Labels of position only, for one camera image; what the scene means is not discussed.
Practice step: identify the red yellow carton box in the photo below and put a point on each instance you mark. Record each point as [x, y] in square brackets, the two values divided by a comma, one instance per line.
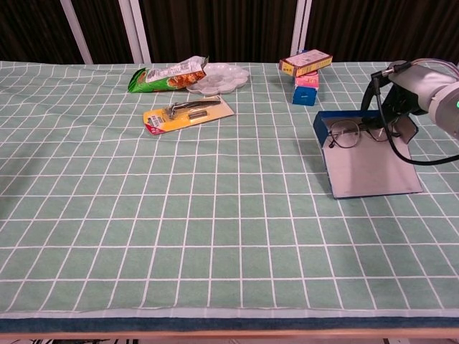
[305, 61]

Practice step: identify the dark pleated curtain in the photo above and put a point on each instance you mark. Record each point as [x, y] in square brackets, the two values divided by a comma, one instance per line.
[215, 28]

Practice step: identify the white double frame post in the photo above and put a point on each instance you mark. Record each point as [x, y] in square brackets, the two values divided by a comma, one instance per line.
[136, 32]

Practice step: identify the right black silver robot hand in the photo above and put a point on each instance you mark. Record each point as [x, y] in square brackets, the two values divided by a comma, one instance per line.
[419, 84]

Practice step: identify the thin-framed eyeglasses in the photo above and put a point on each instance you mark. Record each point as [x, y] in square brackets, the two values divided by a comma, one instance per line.
[331, 133]

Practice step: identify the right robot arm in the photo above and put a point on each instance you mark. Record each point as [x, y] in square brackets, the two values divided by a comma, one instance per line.
[446, 107]

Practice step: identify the yellow razor blister pack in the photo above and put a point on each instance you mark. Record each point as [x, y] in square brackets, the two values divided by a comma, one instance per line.
[186, 116]

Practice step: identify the green checked tablecloth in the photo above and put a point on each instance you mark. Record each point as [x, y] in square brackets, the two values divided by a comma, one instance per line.
[143, 215]

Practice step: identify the dark blue felt underlay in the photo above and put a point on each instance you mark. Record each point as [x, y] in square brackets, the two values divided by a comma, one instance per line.
[215, 324]

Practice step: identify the pink blue toothpaste box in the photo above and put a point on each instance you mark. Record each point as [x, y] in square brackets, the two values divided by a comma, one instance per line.
[305, 91]

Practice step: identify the white metal frame post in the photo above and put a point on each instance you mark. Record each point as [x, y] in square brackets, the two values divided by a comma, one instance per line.
[77, 32]
[301, 25]

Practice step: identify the green snack bag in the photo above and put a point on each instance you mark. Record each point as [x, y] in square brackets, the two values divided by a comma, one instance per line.
[161, 80]

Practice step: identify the white flower paint palette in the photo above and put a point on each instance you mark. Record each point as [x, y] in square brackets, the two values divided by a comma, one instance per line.
[222, 82]

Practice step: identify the blue glasses case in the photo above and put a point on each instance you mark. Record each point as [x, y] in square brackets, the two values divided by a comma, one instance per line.
[373, 172]

